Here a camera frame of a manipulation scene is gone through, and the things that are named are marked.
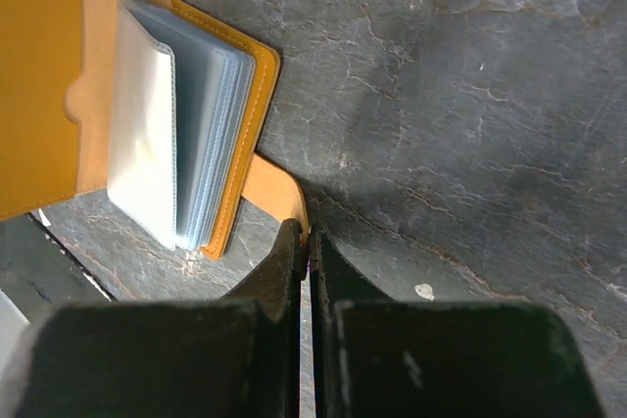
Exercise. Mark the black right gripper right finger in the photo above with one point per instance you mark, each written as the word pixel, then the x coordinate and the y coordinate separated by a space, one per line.
pixel 374 356

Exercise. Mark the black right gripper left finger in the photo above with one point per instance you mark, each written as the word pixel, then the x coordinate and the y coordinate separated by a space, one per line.
pixel 236 356

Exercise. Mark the mustard leather card holder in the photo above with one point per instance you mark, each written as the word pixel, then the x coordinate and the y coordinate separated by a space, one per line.
pixel 57 82

